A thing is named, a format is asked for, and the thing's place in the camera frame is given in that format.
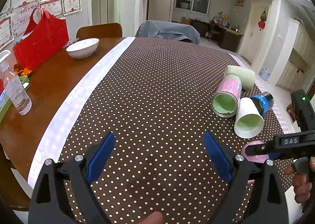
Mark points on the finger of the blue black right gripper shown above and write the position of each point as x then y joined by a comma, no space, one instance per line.
261,151

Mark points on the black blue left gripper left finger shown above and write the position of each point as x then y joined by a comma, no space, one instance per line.
49,202

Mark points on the white paper cup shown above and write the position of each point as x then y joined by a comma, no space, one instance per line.
248,121

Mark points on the pale green cup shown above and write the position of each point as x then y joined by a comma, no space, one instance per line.
246,76

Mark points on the right hand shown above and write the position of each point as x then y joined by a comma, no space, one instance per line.
302,188

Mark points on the left hand thumb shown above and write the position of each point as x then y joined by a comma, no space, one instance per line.
154,218

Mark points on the brown wooden near chair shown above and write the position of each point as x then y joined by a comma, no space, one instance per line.
11,191

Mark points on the brown wooden chair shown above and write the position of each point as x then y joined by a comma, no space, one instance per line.
11,191
111,30

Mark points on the blue black can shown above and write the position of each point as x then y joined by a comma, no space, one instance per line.
263,102

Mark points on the pink green glass jar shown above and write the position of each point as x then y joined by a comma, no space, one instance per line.
225,102

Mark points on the light blue waste bin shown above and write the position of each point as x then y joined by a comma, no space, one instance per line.
264,74

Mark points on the dark wooden desk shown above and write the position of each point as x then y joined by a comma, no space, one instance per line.
225,38

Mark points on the clear spray bottle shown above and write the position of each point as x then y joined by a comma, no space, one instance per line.
13,86

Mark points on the brown polka dot tablecloth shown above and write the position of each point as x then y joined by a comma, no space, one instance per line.
155,96

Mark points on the grey covered chair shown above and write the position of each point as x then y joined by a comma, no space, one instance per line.
169,31

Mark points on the white ceramic bowl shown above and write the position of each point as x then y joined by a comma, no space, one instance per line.
83,48

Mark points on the red tote bag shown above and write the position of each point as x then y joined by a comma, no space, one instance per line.
44,36

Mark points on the white refrigerator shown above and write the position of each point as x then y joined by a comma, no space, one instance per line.
160,10

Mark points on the white wall cabinet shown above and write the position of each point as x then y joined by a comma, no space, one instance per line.
296,56

